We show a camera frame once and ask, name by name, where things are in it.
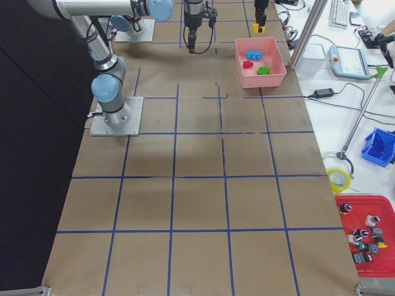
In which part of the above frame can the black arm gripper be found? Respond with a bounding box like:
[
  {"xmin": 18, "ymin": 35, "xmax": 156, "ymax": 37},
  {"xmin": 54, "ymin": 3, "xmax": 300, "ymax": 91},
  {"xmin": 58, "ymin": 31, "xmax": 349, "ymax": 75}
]
[
  {"xmin": 254, "ymin": 0, "xmax": 269, "ymax": 31},
  {"xmin": 183, "ymin": 0, "xmax": 218, "ymax": 54}
]

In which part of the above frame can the yellow toy block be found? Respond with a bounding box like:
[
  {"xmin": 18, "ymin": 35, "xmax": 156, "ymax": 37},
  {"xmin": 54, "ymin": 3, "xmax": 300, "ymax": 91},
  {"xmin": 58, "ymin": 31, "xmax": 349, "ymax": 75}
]
[{"xmin": 251, "ymin": 23, "xmax": 266, "ymax": 34}]

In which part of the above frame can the blue toy block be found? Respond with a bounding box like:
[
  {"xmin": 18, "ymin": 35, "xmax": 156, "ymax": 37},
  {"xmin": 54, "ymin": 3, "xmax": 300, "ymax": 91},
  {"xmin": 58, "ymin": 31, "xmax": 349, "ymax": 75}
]
[{"xmin": 246, "ymin": 50, "xmax": 263, "ymax": 61}]

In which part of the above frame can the red toy block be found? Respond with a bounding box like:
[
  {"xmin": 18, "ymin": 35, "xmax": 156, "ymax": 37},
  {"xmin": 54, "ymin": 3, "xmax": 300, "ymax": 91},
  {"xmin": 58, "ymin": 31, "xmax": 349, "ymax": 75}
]
[{"xmin": 243, "ymin": 60, "xmax": 254, "ymax": 69}]

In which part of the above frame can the green toy block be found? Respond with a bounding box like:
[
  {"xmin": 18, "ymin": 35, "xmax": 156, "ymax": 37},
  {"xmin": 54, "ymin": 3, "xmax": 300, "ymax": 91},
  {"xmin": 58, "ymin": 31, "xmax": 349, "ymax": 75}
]
[{"xmin": 256, "ymin": 67, "xmax": 270, "ymax": 75}]

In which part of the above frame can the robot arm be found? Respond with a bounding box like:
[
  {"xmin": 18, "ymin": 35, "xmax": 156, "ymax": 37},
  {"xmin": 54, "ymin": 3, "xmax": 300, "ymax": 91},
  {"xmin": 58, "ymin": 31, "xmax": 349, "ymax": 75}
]
[
  {"xmin": 109, "ymin": 1, "xmax": 269, "ymax": 54},
  {"xmin": 28, "ymin": 1, "xmax": 175, "ymax": 126}
]

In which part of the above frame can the pink plastic box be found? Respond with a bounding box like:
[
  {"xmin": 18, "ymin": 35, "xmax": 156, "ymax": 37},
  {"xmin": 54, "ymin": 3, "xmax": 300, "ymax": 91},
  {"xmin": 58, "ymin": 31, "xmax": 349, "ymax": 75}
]
[{"xmin": 235, "ymin": 37, "xmax": 287, "ymax": 89}]

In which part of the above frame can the white box device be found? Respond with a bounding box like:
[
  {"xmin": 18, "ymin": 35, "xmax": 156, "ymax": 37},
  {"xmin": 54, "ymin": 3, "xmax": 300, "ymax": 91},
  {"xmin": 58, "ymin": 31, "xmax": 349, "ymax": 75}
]
[{"xmin": 296, "ymin": 43, "xmax": 326, "ymax": 74}]

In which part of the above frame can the white keyboard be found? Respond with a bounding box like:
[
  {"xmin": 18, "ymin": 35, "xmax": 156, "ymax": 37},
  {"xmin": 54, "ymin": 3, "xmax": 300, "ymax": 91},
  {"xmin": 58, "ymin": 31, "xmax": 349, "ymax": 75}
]
[{"xmin": 328, "ymin": 0, "xmax": 351, "ymax": 29}]

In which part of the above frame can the black power adapter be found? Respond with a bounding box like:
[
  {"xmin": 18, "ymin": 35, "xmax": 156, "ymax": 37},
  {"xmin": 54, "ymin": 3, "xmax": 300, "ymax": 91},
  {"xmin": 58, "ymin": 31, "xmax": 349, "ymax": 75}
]
[{"xmin": 312, "ymin": 88, "xmax": 335, "ymax": 99}]

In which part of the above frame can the teach pendant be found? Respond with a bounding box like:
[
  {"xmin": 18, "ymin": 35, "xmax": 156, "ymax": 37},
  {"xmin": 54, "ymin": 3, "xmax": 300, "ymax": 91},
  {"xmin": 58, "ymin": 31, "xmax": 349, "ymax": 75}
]
[{"xmin": 328, "ymin": 45, "xmax": 370, "ymax": 80}]

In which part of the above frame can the reacher grabber stick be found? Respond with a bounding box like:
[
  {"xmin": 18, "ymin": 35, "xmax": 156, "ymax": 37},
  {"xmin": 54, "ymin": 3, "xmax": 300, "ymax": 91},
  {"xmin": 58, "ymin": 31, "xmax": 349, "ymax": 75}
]
[{"xmin": 336, "ymin": 65, "xmax": 387, "ymax": 179}]

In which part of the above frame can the blue storage bin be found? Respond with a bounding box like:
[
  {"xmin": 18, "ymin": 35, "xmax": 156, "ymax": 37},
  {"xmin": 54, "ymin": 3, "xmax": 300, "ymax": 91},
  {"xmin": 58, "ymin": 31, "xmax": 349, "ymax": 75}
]
[{"xmin": 361, "ymin": 128, "xmax": 394, "ymax": 168}]

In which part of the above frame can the yellow tape roll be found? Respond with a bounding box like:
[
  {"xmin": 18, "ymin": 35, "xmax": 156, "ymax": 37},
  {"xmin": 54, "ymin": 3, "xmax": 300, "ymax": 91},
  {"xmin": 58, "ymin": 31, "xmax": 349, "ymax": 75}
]
[{"xmin": 328, "ymin": 168, "xmax": 351, "ymax": 194}]

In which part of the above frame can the red plastic tray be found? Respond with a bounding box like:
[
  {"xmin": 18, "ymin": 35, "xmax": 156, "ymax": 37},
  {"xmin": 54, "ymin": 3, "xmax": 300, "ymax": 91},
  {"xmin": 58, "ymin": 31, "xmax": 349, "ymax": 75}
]
[{"xmin": 335, "ymin": 195, "xmax": 394, "ymax": 278}]

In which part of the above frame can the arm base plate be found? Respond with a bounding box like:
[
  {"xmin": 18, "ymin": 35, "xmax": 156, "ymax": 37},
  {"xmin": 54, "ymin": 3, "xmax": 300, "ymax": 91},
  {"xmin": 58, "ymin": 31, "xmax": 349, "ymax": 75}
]
[
  {"xmin": 89, "ymin": 97, "xmax": 144, "ymax": 136},
  {"xmin": 112, "ymin": 17, "xmax": 156, "ymax": 43}
]

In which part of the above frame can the aluminium frame post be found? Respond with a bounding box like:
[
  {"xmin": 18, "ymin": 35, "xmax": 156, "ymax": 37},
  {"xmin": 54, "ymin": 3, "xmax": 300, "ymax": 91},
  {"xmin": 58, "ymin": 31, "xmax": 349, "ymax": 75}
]
[{"xmin": 289, "ymin": 0, "xmax": 327, "ymax": 70}]

